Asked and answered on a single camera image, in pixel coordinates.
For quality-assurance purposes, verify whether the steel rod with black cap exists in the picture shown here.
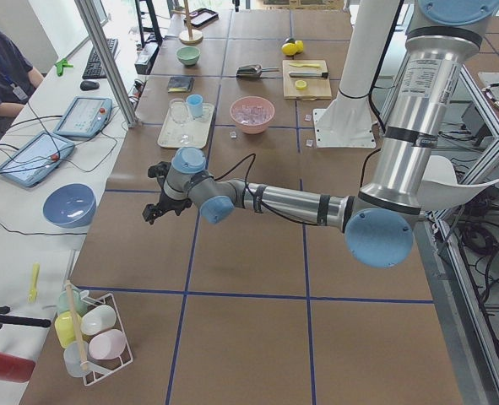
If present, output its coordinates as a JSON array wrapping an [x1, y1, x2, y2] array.
[[288, 72, 328, 79]]

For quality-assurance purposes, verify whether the large blue bowl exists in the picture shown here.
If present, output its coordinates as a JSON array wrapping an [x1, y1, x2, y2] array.
[[42, 183, 96, 229]]

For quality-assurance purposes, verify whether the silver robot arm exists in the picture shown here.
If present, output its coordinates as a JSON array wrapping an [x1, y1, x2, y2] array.
[[143, 1, 499, 267]]

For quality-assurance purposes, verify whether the green plastic clip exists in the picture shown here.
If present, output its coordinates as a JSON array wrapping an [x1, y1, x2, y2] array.
[[55, 58, 73, 77]]

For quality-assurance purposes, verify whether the blue teach pendant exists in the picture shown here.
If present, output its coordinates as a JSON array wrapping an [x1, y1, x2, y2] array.
[[54, 97, 113, 139], [0, 131, 75, 188]]

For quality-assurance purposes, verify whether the yellow plastic knife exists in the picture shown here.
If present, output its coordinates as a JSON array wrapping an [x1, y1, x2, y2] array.
[[289, 62, 321, 68]]

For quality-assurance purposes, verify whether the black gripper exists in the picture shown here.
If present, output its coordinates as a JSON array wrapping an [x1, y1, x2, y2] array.
[[142, 161, 193, 224]]

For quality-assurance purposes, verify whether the pink bowl of ice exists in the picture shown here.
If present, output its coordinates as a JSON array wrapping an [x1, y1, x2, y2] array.
[[230, 96, 275, 134]]

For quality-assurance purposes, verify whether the white wire cup rack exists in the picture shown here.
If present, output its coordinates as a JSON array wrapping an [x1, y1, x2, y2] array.
[[54, 281, 133, 386]]

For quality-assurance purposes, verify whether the light green bowl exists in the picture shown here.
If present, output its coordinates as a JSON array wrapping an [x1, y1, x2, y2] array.
[[176, 46, 201, 67]]

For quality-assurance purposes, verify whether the wooden mug tree stand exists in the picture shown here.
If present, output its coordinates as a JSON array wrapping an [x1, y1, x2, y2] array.
[[178, 0, 203, 46]]

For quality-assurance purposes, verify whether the wooden cutting board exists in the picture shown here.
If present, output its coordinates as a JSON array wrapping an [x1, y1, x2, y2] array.
[[282, 60, 332, 100]]

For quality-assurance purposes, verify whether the light blue plastic cup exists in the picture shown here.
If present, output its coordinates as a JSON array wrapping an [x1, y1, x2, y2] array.
[[186, 94, 203, 118]]

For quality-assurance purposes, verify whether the half lemon slice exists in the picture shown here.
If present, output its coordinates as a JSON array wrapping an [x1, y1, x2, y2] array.
[[295, 80, 307, 90]]

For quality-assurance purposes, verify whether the near blue teach pendant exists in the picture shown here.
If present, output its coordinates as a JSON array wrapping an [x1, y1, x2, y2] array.
[[0, 131, 75, 188]]

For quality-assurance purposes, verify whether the white plastic chair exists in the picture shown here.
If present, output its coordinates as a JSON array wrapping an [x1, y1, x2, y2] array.
[[417, 155, 499, 211]]

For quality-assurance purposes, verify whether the red bottle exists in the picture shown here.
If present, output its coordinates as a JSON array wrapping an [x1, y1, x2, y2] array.
[[0, 352, 35, 383]]

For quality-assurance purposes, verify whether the cream bear serving tray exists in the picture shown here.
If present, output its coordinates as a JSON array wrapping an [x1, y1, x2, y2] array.
[[157, 102, 215, 149]]

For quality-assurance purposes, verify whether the far blue teach pendant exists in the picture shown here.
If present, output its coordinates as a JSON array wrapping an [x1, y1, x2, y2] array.
[[54, 97, 113, 139]]

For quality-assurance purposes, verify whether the silver metal ice scoop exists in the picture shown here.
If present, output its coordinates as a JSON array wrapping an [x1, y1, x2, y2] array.
[[236, 64, 280, 78]]

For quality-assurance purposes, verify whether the aluminium frame post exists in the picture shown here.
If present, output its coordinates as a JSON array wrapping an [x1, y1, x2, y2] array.
[[74, 0, 138, 128]]

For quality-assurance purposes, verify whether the black computer mouse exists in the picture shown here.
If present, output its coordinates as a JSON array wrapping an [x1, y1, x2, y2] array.
[[79, 80, 100, 91]]

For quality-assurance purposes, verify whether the clear wine glass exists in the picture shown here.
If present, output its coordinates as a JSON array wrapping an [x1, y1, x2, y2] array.
[[169, 98, 191, 145]]

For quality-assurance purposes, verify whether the black keyboard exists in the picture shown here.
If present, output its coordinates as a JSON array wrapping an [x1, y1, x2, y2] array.
[[82, 38, 119, 80]]

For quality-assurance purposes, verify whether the grey folded cloth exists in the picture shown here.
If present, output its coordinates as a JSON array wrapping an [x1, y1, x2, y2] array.
[[167, 76, 194, 93]]

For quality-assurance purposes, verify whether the black camera tripod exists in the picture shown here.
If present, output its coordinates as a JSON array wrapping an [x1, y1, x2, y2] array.
[[0, 305, 52, 329]]

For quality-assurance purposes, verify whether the yellow lemon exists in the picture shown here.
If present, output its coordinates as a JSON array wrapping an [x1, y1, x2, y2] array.
[[295, 40, 305, 54], [281, 42, 298, 57]]

